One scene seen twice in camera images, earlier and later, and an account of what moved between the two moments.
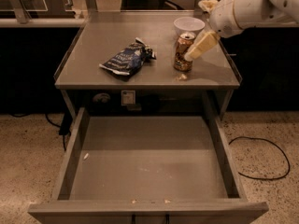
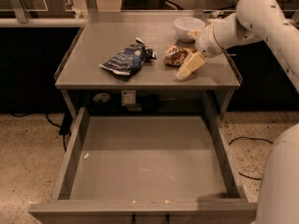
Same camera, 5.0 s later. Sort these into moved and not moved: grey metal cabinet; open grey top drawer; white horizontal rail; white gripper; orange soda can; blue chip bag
Moved: white gripper; orange soda can
Not moved: open grey top drawer; white horizontal rail; blue chip bag; grey metal cabinet
